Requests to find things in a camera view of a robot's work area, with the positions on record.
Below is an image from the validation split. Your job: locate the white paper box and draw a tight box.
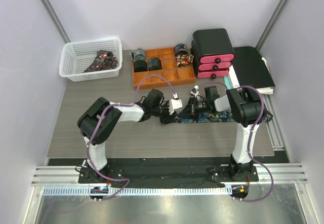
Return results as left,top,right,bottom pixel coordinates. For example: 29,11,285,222
228,65,240,88

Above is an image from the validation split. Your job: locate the white slotted cable duct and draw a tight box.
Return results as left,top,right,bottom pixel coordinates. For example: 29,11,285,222
43,185,232,197

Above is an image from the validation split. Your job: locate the blue floral rolled tie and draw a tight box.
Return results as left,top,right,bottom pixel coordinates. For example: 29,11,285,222
174,43,188,57

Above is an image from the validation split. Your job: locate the dark blue rolled tie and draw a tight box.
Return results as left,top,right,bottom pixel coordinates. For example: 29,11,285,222
148,57,162,71

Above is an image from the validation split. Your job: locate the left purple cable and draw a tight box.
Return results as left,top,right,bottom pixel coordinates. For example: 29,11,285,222
86,74,178,201

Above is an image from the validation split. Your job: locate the grey rolled tie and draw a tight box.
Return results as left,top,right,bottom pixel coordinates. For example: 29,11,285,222
130,48,146,62

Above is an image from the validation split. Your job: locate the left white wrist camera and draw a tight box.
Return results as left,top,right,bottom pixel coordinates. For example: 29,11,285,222
169,99,183,115

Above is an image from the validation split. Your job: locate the blue snail pattern tie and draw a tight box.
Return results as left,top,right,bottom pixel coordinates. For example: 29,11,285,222
176,109,274,124

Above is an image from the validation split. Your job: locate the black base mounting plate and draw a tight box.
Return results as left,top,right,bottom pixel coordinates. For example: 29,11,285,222
75,157,259,189

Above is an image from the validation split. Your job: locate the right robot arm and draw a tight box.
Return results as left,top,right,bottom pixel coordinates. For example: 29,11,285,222
178,86,265,181

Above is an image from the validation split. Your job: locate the white plastic basket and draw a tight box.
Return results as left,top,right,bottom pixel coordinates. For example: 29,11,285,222
59,37,123,82

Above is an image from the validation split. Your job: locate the black pink drawer unit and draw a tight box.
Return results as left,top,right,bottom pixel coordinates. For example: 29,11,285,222
190,28,235,80

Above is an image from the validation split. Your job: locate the orange wooden divider tray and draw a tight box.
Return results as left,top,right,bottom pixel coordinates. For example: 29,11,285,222
133,47,195,90

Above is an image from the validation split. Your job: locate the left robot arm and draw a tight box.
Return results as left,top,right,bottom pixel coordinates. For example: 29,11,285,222
77,89,183,183

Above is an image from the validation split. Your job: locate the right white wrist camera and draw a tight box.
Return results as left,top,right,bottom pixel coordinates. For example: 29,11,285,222
190,85,200,98

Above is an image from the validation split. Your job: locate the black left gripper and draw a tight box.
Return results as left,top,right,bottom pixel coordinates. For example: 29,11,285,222
152,101,177,125

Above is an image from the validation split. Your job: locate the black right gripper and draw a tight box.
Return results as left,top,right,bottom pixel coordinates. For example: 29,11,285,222
178,97,210,119

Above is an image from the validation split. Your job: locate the orange floral rolled tie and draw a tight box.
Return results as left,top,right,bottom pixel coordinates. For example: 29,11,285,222
175,54,194,68

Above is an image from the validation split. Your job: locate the black rolled tie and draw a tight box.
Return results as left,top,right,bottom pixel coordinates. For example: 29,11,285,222
134,60,148,73

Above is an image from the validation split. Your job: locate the teal round pad packet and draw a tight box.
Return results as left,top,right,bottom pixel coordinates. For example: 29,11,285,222
224,76,233,89

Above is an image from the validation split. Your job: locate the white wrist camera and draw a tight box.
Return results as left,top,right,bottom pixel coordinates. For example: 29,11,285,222
169,99,183,115
190,85,200,98

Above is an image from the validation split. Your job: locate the aluminium frame rail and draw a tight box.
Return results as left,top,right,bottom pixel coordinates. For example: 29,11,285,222
32,163,308,189

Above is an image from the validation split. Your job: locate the dark red dotted tie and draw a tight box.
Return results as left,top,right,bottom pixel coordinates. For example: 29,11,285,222
84,50,119,73

